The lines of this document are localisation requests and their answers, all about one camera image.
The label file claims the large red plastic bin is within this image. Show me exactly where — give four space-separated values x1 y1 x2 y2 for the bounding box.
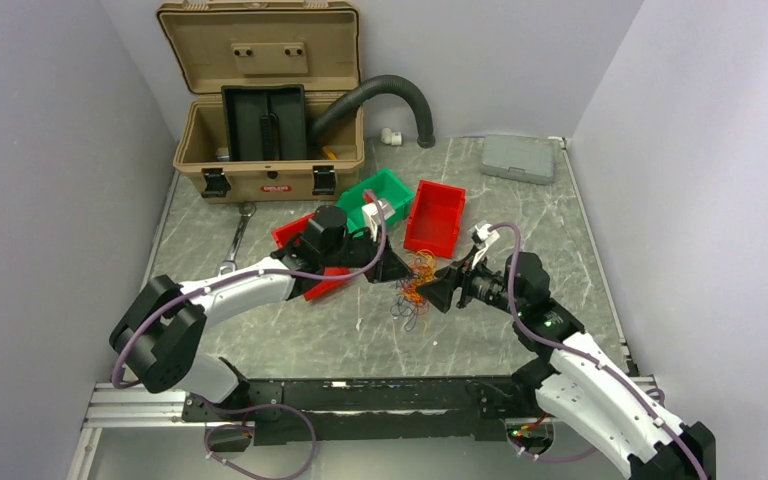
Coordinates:
403 180 466 258

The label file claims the aluminium frame rail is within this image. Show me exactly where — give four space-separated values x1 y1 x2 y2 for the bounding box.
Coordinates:
83 383 187 428

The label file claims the small red plastic bin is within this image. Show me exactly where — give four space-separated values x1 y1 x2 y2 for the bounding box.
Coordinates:
272 213 350 302

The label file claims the green plastic bin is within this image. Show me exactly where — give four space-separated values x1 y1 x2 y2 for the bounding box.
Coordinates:
336 168 415 232

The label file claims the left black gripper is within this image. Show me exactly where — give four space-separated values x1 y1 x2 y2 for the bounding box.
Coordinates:
321 225 413 284

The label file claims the black toolbox tray insert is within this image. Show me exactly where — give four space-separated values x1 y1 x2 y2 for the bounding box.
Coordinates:
221 84 308 162

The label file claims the black corrugated hose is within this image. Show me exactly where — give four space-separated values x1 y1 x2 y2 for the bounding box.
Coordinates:
309 74 437 150

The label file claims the tan plastic toolbox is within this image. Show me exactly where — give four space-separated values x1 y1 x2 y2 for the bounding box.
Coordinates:
156 1 364 204

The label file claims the orange cable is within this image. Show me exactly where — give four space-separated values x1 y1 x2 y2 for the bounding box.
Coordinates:
393 264 433 313

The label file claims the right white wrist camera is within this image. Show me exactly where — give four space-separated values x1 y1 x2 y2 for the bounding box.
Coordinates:
469 221 500 251

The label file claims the yellow cable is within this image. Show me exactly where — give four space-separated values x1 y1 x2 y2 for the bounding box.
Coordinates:
402 248 438 286

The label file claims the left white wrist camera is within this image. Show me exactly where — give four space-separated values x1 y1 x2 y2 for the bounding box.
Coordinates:
361 200 395 235

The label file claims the silver combination wrench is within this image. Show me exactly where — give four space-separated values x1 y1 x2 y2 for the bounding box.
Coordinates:
216 202 257 275

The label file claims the white pipe fitting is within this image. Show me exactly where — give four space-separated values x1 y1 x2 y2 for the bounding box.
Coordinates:
380 128 403 146

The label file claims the grey plastic organizer case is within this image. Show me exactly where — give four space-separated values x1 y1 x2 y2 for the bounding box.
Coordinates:
479 135 560 185

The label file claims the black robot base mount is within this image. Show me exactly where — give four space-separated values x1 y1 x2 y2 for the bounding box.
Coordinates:
181 376 542 446

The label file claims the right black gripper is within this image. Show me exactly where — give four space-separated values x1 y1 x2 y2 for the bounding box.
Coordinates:
415 245 524 317

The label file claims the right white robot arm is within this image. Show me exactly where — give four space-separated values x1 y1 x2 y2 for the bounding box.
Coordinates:
417 251 716 479

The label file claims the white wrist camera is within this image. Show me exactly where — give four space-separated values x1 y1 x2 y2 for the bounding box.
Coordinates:
361 200 395 235
469 221 500 251

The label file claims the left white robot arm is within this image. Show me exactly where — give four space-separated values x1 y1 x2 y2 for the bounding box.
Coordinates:
109 200 411 420

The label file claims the yellow tool in toolbox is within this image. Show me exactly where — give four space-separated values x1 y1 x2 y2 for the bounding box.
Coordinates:
321 146 338 160

